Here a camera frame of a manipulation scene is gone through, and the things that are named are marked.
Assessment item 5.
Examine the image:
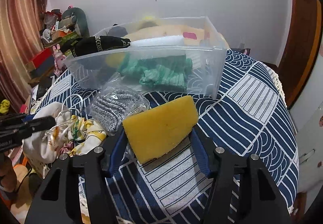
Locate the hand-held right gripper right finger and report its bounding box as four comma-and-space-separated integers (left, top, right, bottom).
190, 128, 292, 224

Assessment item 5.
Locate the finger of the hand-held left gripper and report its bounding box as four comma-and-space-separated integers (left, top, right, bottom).
21, 116, 56, 137

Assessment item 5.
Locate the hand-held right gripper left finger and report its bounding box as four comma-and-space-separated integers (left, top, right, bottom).
25, 128, 127, 224

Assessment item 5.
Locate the clear plastic storage box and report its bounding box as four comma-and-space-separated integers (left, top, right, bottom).
62, 16, 228, 100

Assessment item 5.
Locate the yellow floral cloth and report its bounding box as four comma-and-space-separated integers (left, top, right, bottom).
61, 115, 107, 156

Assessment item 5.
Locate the blue patterned tablecloth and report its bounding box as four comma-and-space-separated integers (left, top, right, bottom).
38, 49, 299, 224

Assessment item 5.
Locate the grey knitted cloth in plastic bag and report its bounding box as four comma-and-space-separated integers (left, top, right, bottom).
90, 73, 151, 137

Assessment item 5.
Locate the pink rabbit toy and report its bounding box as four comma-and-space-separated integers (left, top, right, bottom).
52, 44, 66, 75

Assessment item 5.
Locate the green knitted cloth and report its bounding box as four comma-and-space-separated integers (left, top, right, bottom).
116, 53, 193, 88

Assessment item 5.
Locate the round yellow sponge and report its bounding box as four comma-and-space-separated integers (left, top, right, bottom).
105, 53, 125, 68

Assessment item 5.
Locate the striped orange curtain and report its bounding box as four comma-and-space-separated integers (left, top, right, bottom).
0, 0, 49, 113

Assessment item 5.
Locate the wooden door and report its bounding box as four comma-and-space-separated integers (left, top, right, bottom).
278, 0, 323, 108

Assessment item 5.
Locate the white drawstring bag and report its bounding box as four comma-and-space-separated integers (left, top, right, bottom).
22, 102, 76, 164

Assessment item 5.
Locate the black cloth with gold chain print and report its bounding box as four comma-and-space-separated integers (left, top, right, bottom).
59, 36, 132, 58

